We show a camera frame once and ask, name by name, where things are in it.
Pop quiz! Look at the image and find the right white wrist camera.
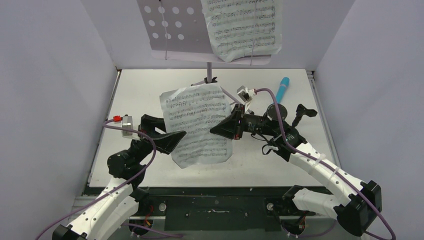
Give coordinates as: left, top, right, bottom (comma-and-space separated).
237, 85, 256, 115

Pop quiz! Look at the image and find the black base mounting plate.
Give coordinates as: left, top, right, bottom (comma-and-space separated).
82, 186, 350, 232

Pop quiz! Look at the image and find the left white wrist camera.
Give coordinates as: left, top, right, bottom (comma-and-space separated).
112, 114, 134, 138

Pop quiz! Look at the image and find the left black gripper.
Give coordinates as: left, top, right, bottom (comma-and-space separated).
129, 115, 187, 166

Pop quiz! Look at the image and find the aluminium rail frame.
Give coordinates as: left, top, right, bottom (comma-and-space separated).
64, 195, 372, 240

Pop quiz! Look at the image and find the sheet music page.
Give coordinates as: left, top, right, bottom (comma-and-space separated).
201, 0, 283, 63
159, 83, 233, 169

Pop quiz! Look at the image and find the lilac perforated music stand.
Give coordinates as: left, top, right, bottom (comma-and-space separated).
136, 0, 282, 106

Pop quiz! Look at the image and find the blue toy microphone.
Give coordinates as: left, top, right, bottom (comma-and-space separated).
275, 76, 290, 104

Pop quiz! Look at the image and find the black microphone desk stand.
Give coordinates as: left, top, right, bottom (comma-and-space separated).
291, 103, 318, 128

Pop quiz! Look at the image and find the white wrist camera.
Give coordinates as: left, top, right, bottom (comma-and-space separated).
237, 85, 256, 115
112, 114, 134, 138

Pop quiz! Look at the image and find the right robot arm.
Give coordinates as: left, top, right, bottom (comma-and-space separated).
210, 104, 382, 237

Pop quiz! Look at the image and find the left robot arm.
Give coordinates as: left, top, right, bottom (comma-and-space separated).
51, 115, 187, 240

